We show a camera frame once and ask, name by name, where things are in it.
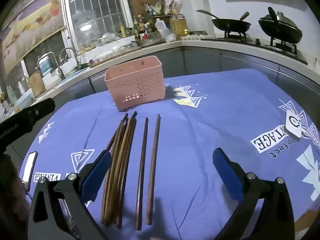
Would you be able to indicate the brown perforated chopstick basket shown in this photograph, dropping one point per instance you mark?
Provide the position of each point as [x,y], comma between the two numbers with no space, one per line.
[135,87]

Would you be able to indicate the black gas stove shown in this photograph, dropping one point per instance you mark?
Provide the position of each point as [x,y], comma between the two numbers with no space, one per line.
[255,42]

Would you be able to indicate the brown single chopstick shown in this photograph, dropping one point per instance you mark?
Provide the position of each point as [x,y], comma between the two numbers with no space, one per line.
[153,170]

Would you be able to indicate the row of condiment bottles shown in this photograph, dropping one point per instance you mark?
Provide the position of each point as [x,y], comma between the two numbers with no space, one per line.
[136,28]

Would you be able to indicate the bundle of wooden chopsticks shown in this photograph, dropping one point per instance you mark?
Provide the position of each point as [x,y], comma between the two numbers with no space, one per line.
[120,160]

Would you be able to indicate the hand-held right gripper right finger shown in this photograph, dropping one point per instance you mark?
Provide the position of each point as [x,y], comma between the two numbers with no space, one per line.
[227,175]

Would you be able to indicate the steel mixing bowl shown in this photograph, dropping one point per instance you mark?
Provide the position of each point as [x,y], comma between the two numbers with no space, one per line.
[150,42]

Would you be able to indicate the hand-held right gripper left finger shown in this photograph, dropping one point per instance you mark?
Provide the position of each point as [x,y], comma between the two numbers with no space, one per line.
[98,177]

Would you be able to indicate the curved steel faucet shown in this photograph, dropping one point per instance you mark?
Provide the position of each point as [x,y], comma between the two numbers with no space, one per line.
[75,55]

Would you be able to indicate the black wok with lid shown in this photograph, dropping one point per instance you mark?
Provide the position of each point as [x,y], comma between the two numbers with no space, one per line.
[280,28]

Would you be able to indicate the white egg tray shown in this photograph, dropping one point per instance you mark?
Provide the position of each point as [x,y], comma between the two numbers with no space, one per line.
[193,36]

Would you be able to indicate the black smartphone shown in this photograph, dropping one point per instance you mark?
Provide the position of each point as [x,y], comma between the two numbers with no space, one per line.
[29,168]

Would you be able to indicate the clear bag of white food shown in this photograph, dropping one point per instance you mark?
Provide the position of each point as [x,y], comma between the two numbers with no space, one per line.
[170,37]

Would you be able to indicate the large cooking oil bottle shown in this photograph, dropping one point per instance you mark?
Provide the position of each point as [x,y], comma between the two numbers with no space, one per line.
[179,26]

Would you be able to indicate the blue printed tablecloth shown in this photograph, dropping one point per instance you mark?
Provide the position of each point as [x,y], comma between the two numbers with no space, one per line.
[212,120]

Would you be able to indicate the white water purifier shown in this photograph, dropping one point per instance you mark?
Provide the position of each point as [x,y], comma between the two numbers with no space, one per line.
[46,66]

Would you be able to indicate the fruit print wall poster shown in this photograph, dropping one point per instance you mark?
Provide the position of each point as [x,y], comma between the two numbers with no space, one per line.
[32,22]

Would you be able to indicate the white tag device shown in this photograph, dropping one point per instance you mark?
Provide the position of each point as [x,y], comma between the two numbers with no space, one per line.
[294,125]

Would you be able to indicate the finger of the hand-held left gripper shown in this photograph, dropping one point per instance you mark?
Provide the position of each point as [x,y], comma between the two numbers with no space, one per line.
[40,110]

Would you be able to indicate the barred kitchen window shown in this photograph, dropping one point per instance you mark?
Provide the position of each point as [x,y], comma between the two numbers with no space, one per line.
[97,12]

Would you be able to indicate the pile of snack bags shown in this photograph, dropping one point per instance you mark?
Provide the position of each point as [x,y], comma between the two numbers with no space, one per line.
[160,7]

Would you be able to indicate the small wooden cutting board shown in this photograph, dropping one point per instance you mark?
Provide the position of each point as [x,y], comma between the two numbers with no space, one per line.
[37,83]

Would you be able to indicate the dark single chopstick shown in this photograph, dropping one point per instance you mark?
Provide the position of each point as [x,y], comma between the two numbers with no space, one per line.
[142,170]

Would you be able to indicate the black open wok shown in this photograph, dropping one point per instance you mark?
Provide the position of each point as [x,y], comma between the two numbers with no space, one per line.
[231,25]

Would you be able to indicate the white plastic jug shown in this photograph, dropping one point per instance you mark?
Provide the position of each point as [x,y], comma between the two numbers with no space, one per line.
[162,28]

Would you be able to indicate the tall square steel faucet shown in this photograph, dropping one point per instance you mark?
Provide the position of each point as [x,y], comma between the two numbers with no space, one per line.
[57,63]

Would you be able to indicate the person's left forearm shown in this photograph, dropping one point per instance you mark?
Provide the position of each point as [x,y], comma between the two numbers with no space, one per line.
[11,190]

